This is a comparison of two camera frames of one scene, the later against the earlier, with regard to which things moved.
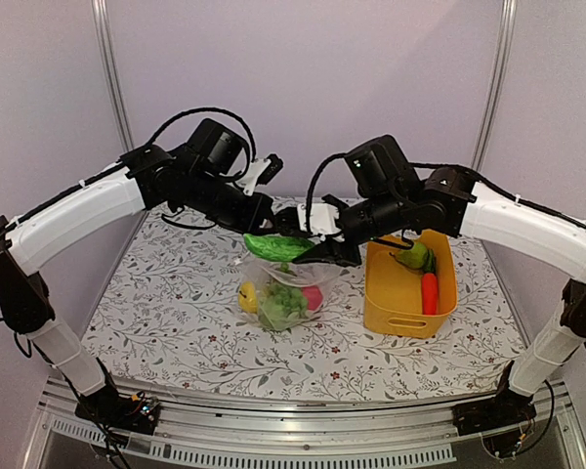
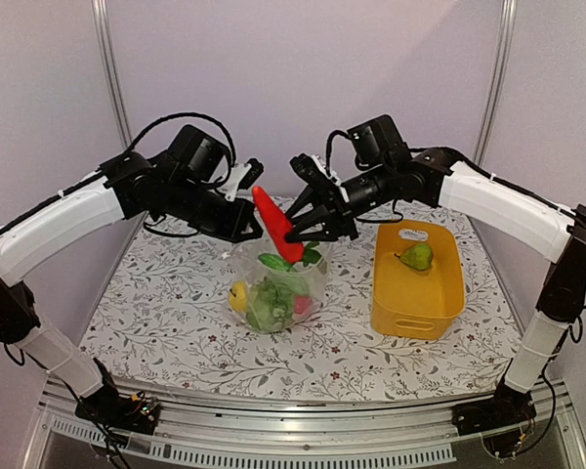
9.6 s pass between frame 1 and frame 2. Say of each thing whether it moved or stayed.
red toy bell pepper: moved
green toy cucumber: moved
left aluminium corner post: stayed
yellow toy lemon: moved
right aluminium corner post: stayed
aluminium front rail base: stayed
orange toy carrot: moved
